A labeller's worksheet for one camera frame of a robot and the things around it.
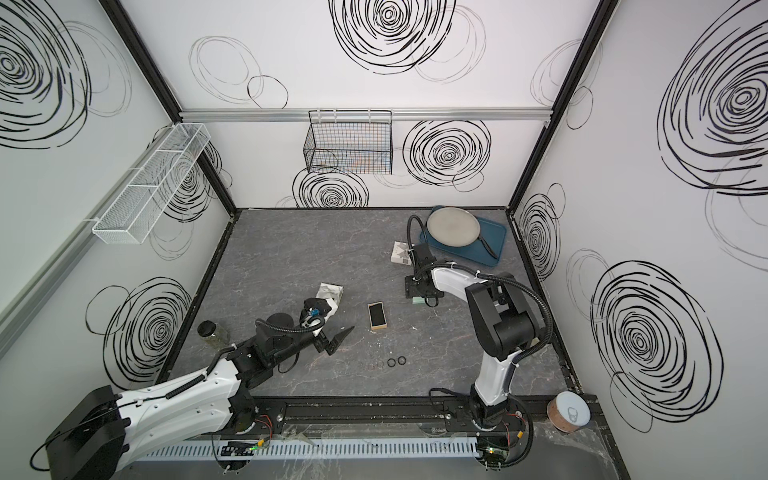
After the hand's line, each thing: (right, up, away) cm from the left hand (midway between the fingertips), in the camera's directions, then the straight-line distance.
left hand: (342, 313), depth 78 cm
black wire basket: (-7, +66, +66) cm, 94 cm away
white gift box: (-6, +3, +16) cm, 17 cm away
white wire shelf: (-50, +26, -4) cm, 57 cm away
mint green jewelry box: (+21, +1, +11) cm, 24 cm away
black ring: (+13, -15, +5) cm, 20 cm away
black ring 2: (+17, -15, +5) cm, 23 cm away
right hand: (+23, +3, +19) cm, 30 cm away
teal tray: (+52, +22, +35) cm, 66 cm away
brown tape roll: (+55, -21, -8) cm, 59 cm away
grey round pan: (+38, +24, +35) cm, 57 cm away
